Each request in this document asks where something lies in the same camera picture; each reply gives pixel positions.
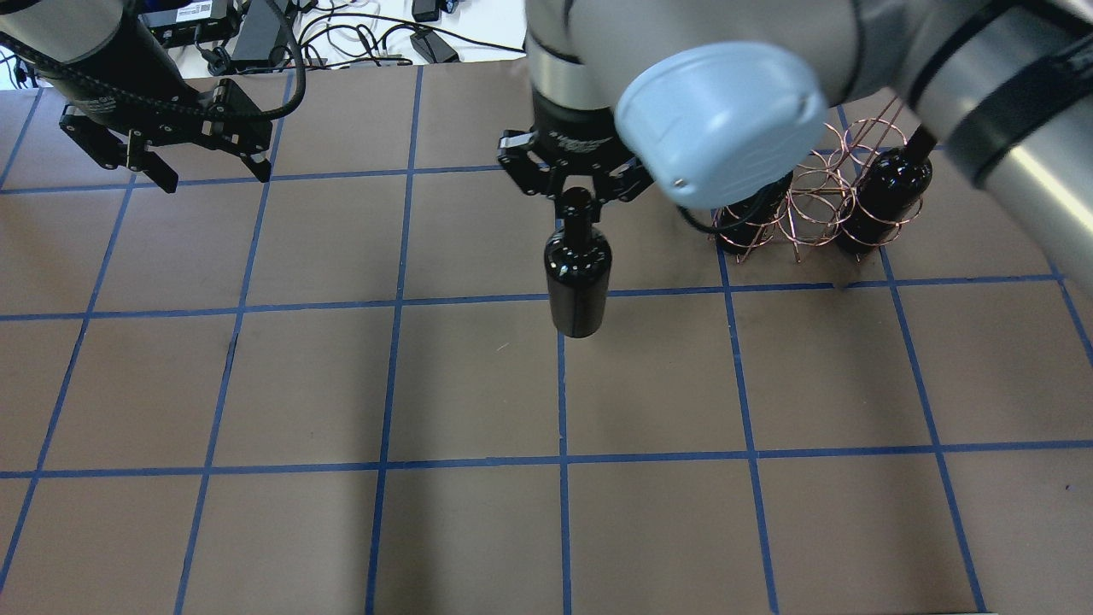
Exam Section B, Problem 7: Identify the black cable bundle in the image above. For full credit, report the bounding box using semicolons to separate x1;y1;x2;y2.
290;0;528;69

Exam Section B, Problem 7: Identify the dark wine bottle right slot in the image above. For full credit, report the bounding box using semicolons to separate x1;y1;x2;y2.
835;127;937;256

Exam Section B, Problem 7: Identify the black power adapter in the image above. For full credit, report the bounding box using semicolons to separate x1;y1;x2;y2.
231;1;298;71

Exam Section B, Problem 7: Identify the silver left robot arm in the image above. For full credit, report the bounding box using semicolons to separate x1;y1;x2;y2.
3;1;272;192

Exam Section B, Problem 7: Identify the dark wine bottle slot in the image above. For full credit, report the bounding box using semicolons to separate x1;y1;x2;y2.
835;127;937;256
713;172;794;255

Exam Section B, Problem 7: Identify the dark wine bottle carried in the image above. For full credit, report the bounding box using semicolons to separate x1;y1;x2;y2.
543;187;612;339

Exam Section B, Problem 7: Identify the black electronics box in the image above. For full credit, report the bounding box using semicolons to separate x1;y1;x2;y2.
137;1;242;48

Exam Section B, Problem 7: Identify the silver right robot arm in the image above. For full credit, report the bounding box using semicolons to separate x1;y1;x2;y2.
497;1;1092;289

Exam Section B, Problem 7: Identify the dark wine bottle left slot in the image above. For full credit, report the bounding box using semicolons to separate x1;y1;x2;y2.
713;172;794;255

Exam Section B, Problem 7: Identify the copper wire wine basket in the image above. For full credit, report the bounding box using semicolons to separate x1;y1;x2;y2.
708;97;924;262

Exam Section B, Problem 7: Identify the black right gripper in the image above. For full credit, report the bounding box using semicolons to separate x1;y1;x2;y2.
497;90;653;225

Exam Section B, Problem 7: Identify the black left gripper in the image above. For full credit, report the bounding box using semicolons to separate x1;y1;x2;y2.
58;17;274;194

